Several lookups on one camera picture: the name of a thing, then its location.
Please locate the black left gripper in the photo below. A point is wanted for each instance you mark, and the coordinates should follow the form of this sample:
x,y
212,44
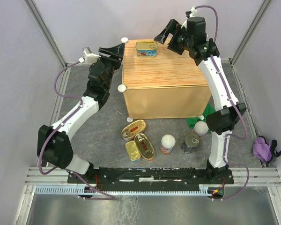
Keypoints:
x,y
117,51

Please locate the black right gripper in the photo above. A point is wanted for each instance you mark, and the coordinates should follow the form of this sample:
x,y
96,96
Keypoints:
x,y
172,27

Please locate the blue rectangular luncheon meat tin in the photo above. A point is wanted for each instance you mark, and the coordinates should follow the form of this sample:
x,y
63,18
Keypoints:
x,y
146,48

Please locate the wooden cube cabinet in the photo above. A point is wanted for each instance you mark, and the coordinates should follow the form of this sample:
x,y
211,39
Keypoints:
x,y
166,86

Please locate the oval red fish tin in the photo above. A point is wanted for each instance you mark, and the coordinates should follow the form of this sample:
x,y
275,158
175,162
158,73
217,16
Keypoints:
x,y
131,130

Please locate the dark blue round can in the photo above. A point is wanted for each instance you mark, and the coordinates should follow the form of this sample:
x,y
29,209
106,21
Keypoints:
x,y
190,142

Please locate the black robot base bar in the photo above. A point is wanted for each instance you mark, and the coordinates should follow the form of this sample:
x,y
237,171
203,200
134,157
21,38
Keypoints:
x,y
156,179

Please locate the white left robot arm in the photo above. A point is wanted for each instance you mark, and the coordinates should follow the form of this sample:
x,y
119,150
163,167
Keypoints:
x,y
54,141

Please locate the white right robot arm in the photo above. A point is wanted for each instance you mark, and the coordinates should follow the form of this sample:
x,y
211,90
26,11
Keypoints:
x,y
191,36

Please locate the green cloth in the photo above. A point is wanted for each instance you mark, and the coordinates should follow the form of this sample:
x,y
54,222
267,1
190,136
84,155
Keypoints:
x,y
192,121

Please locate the gold rectangular meat tin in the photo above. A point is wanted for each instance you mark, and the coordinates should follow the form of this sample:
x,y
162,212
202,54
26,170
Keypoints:
x,y
132,151

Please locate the gold oval fish tin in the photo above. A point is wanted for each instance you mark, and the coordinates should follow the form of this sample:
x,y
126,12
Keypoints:
x,y
144,146

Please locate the purple cloth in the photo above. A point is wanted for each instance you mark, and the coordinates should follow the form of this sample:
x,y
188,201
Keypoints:
x,y
265,151

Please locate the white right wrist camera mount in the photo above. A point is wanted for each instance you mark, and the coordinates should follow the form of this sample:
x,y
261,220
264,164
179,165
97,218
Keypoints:
x,y
189,14

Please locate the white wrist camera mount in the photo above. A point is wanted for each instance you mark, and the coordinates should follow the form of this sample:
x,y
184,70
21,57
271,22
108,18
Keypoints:
x,y
88,58
189,14

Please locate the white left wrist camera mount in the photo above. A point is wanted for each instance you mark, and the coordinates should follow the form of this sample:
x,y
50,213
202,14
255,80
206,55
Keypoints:
x,y
88,58

